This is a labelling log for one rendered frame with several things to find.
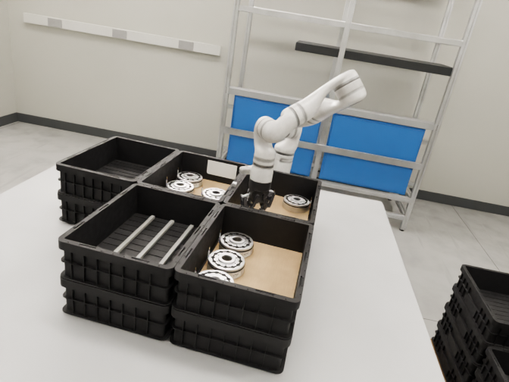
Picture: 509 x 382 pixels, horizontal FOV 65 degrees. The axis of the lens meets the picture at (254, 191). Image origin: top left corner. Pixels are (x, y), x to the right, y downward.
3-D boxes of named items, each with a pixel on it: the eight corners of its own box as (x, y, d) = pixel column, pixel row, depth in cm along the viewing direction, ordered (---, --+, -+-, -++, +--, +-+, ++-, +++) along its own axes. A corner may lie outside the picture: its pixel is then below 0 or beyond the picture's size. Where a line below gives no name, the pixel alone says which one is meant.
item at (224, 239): (226, 230, 127) (226, 229, 127) (256, 238, 126) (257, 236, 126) (215, 245, 118) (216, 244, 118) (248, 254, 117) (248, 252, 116)
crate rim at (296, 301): (220, 209, 129) (221, 202, 128) (313, 230, 125) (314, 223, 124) (171, 279, 93) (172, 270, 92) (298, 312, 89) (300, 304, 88)
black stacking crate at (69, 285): (132, 242, 142) (133, 211, 137) (213, 262, 137) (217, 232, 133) (58, 314, 105) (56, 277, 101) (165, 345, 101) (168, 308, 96)
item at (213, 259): (216, 247, 118) (217, 245, 117) (248, 257, 115) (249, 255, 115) (202, 264, 109) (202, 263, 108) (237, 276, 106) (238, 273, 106)
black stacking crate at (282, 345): (213, 263, 137) (217, 232, 133) (300, 285, 133) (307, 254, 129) (165, 346, 101) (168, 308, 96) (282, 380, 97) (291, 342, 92)
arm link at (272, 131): (263, 129, 121) (301, 110, 124) (251, 121, 128) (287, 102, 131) (270, 149, 125) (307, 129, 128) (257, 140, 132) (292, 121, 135)
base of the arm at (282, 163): (268, 180, 189) (276, 146, 182) (287, 186, 188) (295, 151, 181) (263, 188, 181) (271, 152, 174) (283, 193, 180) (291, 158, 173)
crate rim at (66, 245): (134, 189, 134) (135, 182, 133) (220, 209, 129) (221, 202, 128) (54, 248, 97) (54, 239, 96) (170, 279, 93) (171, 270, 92)
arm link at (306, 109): (290, 99, 125) (303, 123, 126) (358, 63, 131) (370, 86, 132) (282, 106, 134) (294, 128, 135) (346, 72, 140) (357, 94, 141)
